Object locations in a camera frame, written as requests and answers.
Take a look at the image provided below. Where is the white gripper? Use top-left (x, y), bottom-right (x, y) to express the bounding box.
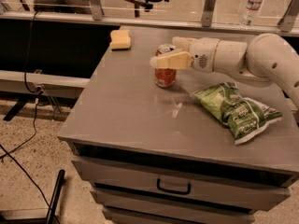
top-left (149, 36), bottom-right (220, 73)

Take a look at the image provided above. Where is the red coke can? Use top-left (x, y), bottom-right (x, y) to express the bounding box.
top-left (155, 44), bottom-right (177, 88)

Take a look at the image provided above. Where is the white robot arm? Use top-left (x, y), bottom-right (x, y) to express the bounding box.
top-left (149, 34), bottom-right (299, 108)

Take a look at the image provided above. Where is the yellow sponge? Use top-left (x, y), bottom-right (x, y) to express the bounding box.
top-left (110, 30), bottom-right (131, 50)

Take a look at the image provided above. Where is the clear plastic water bottle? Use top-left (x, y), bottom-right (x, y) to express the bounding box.
top-left (240, 0), bottom-right (263, 28)

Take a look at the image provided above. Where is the green chip bag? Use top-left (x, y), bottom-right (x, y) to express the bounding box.
top-left (192, 82), bottom-right (283, 145)

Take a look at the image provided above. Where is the grey drawer cabinet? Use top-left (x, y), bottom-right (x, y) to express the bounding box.
top-left (59, 27), bottom-right (299, 224)

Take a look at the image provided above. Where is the black metal stand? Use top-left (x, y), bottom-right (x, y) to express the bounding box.
top-left (0, 170), bottom-right (65, 224)

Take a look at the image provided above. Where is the middle metal rail bracket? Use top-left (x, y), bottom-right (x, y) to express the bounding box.
top-left (201, 0), bottom-right (216, 27)

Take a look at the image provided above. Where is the left metal rail bracket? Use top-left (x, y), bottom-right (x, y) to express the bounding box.
top-left (90, 0), bottom-right (103, 21)

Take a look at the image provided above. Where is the black drawer handle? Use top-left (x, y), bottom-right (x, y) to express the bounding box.
top-left (156, 178), bottom-right (192, 195)

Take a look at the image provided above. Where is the black power cable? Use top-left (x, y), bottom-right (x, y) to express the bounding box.
top-left (0, 10), bottom-right (52, 210)

